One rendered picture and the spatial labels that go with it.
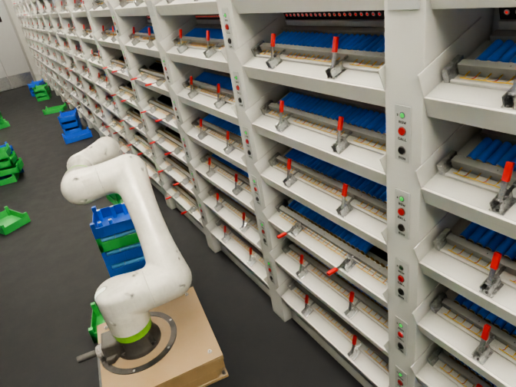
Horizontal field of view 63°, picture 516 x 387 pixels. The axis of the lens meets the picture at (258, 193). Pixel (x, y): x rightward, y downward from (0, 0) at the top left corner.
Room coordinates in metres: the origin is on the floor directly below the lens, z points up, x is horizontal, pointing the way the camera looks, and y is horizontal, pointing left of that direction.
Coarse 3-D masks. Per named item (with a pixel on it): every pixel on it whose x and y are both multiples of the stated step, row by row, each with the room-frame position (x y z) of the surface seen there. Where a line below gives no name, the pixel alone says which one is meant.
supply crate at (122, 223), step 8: (96, 208) 1.90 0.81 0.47; (104, 208) 1.91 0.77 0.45; (120, 208) 1.92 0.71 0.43; (96, 216) 1.88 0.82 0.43; (104, 216) 1.91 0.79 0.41; (112, 216) 1.90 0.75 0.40; (120, 216) 1.89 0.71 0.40; (128, 216) 1.87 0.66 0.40; (96, 224) 1.83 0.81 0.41; (104, 224) 1.83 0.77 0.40; (112, 224) 1.73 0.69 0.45; (120, 224) 1.73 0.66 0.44; (128, 224) 1.74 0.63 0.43; (96, 232) 1.71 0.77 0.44; (104, 232) 1.72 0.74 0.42; (112, 232) 1.72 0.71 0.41; (120, 232) 1.73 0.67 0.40
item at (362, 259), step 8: (280, 208) 1.38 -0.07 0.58; (280, 216) 1.36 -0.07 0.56; (296, 216) 1.30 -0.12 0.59; (304, 224) 1.24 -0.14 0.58; (312, 224) 1.22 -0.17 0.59; (320, 232) 1.17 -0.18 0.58; (328, 240) 1.14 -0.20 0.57; (336, 240) 1.11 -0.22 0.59; (344, 248) 1.06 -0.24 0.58; (360, 256) 1.01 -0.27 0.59; (368, 264) 0.97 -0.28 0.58; (376, 264) 0.96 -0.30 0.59; (376, 272) 0.95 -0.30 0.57; (384, 272) 0.92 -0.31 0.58
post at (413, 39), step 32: (416, 32) 0.78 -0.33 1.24; (448, 32) 0.79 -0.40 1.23; (416, 64) 0.78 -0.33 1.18; (416, 96) 0.78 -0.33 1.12; (416, 128) 0.77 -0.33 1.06; (448, 128) 0.80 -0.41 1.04; (480, 128) 0.85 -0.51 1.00; (416, 160) 0.77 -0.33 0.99; (416, 192) 0.77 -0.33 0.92; (416, 224) 0.77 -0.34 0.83; (416, 288) 0.77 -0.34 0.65; (416, 352) 0.77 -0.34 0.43; (416, 384) 0.77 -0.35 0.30
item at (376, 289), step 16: (272, 208) 1.40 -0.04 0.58; (272, 224) 1.37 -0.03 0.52; (288, 224) 1.31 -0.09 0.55; (304, 240) 1.20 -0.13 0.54; (320, 240) 1.17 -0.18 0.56; (320, 256) 1.10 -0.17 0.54; (336, 256) 1.07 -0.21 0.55; (336, 272) 1.06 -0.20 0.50; (352, 272) 0.99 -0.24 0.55; (368, 272) 0.97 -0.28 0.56; (368, 288) 0.92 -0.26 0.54; (384, 288) 0.90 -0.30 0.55; (384, 304) 0.87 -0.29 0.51
